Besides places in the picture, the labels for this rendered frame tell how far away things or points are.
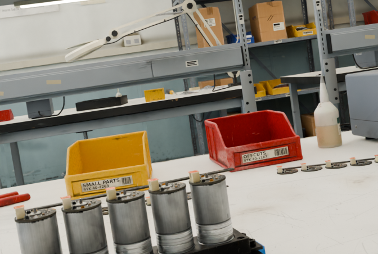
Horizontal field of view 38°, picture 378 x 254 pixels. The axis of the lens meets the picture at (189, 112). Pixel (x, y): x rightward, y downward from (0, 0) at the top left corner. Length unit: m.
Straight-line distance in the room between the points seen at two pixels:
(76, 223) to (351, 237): 0.20
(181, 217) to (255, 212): 0.16
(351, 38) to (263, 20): 1.74
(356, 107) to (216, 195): 0.47
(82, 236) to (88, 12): 4.50
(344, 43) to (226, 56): 0.62
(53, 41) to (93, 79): 2.19
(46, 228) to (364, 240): 0.22
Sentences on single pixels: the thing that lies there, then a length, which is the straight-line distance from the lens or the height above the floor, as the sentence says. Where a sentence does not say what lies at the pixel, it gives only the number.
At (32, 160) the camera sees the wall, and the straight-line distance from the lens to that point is 4.87.
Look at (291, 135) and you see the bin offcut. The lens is 0.73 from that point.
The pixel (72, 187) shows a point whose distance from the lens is 0.67.
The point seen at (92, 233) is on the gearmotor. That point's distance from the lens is 0.34.
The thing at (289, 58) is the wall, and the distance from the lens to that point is 5.04.
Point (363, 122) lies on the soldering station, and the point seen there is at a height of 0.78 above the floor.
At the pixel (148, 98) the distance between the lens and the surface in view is 2.75.
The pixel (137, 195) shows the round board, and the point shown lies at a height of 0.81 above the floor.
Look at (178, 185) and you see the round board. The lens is 0.36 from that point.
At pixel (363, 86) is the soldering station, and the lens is 0.78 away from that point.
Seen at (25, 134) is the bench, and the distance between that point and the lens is 2.76.
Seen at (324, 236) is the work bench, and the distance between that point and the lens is 0.42.
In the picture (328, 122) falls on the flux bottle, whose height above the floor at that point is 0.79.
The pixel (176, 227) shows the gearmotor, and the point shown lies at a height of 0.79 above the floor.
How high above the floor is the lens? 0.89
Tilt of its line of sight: 5 degrees down
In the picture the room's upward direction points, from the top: 8 degrees counter-clockwise
